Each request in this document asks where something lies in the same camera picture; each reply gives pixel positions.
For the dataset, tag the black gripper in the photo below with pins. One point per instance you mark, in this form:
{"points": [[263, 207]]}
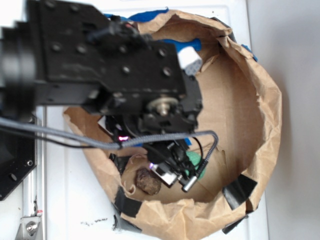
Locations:
{"points": [[169, 161]]}

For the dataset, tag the brown rock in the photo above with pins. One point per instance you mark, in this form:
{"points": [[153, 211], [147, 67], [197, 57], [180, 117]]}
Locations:
{"points": [[148, 182]]}

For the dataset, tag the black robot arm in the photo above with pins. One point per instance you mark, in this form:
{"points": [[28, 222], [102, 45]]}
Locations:
{"points": [[70, 54]]}

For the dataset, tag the green rubber ball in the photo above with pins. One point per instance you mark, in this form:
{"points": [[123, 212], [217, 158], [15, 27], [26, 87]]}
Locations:
{"points": [[195, 159]]}

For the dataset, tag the blue felt strip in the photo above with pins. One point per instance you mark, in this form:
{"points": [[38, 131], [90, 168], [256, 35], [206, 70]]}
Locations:
{"points": [[186, 142]]}

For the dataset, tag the brown paper bag bin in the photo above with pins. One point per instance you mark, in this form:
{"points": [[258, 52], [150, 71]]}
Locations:
{"points": [[241, 103]]}

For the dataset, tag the white connector plug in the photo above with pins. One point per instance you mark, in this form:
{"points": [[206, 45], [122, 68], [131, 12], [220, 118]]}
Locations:
{"points": [[189, 60]]}

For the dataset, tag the white tray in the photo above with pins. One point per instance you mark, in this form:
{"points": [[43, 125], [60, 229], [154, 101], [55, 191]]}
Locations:
{"points": [[77, 207]]}

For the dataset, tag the blue plastic bottle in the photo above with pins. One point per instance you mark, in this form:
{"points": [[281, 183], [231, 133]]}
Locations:
{"points": [[179, 45]]}

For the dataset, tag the aluminium rail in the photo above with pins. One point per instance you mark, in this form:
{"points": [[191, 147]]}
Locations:
{"points": [[34, 188]]}

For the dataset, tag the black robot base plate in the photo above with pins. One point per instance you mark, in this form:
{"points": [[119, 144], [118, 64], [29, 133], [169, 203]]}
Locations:
{"points": [[17, 158]]}

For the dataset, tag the metal corner bracket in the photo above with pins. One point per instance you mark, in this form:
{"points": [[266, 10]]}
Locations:
{"points": [[30, 228]]}

